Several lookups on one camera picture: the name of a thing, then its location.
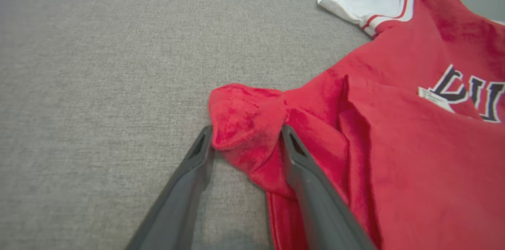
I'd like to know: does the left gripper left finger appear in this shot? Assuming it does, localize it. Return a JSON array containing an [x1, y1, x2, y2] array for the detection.
[[125, 125, 215, 250]]

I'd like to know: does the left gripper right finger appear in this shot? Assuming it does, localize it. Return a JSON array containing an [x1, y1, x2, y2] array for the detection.
[[280, 125, 376, 250]]

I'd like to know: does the red shirt with white sleeves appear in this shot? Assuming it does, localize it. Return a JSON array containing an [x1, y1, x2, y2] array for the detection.
[[208, 0, 505, 250]]

